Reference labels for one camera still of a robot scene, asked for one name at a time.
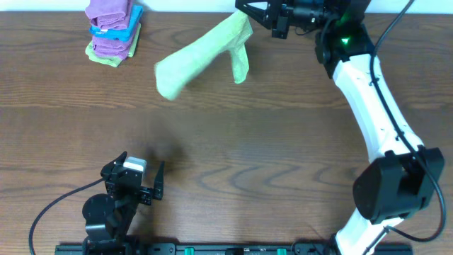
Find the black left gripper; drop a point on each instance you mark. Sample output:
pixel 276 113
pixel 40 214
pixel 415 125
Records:
pixel 142 193

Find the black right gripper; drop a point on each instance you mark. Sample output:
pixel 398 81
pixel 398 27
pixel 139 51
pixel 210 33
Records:
pixel 278 18

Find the light green microfiber cloth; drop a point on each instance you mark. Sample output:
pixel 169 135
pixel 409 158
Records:
pixel 178 69

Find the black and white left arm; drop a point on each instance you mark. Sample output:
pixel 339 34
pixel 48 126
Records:
pixel 109 215

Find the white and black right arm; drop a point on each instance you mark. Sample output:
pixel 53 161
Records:
pixel 403 174

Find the lower purple folded cloth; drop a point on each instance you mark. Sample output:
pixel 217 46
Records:
pixel 104 47

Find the purple folded cloth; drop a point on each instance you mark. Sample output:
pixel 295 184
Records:
pixel 104 47
pixel 109 14

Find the bottom green folded cloth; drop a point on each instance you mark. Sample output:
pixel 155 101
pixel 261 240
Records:
pixel 112 61

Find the blue folded cloth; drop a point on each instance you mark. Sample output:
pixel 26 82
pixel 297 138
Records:
pixel 124 34

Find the top purple folded cloth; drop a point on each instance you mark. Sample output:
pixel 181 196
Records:
pixel 109 14

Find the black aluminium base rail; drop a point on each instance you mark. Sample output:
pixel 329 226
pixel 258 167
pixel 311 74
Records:
pixel 178 249

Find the left green rail clip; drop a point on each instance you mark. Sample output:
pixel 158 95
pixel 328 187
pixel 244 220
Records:
pixel 189 251

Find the green rail clip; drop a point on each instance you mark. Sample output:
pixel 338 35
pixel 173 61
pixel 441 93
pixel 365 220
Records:
pixel 189 251
pixel 281 251

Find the right green rail clip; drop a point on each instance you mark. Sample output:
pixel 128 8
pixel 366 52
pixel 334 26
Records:
pixel 281 251

